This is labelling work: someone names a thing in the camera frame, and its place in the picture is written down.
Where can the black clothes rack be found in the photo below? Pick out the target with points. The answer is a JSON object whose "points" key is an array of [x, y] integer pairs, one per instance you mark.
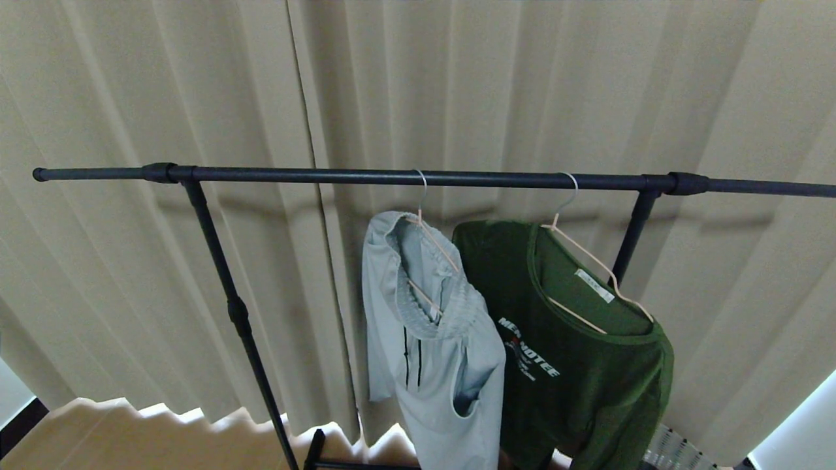
{"points": [[326, 176]]}

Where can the green printed shirt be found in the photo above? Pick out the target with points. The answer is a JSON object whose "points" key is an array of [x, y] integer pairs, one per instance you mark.
{"points": [[588, 391]]}

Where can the pink clothes hanger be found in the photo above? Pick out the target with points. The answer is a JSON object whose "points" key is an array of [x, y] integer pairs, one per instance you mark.
{"points": [[439, 246], [588, 252]]}

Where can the pale grey shorts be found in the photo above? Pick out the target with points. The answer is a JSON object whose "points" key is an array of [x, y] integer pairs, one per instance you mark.
{"points": [[444, 391]]}

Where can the beige curtain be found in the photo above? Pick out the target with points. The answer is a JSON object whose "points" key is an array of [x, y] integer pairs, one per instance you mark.
{"points": [[163, 85]]}

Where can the white laundry basket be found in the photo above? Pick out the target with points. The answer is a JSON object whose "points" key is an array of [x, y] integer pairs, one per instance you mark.
{"points": [[679, 450]]}

